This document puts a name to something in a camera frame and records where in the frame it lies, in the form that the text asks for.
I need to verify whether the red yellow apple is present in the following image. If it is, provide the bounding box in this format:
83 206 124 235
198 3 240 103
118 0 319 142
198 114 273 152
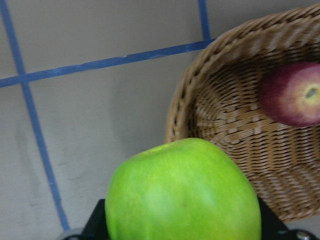
258 62 320 127

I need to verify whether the wicker basket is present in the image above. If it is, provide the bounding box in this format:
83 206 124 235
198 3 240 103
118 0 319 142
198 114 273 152
165 4 320 222

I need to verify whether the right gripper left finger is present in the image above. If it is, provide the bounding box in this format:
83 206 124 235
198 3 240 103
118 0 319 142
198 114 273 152
81 199 110 240

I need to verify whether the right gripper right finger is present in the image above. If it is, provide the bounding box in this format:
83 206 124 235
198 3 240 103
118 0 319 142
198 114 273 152
258 197 291 240

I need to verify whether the green apple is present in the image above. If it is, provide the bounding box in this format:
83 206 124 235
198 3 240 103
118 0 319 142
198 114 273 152
105 138 262 240

